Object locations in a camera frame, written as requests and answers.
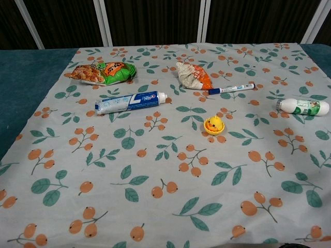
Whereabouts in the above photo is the floral orange fruit tablecloth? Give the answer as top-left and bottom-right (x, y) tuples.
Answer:
(0, 42), (331, 248)

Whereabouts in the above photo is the blue white toothpaste tube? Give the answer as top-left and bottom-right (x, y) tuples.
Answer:
(95, 90), (168, 116)

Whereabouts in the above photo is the white orange snack bag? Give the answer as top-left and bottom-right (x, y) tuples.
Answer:
(176, 61), (214, 90)

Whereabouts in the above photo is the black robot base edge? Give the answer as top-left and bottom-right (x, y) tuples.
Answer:
(280, 242), (311, 248)

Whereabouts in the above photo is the small yellow rubber duck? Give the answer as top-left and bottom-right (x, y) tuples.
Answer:
(207, 116), (222, 132)

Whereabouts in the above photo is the white frame post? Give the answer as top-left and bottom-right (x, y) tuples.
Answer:
(14, 0), (46, 50)
(196, 0), (213, 43)
(93, 0), (113, 48)
(300, 0), (331, 44)

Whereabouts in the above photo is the white bottle green label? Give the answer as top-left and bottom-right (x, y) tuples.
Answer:
(275, 98), (330, 117)

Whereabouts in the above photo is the blue white marker pen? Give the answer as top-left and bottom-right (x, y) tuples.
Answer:
(208, 82), (257, 95)

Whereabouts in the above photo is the green orange snack bag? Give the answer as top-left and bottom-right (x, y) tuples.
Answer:
(70, 61), (138, 86)

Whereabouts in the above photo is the teal table cover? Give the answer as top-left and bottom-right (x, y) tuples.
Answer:
(0, 43), (331, 161)

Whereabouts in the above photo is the yellow scalloped cup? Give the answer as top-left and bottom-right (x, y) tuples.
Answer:
(203, 118), (225, 136)

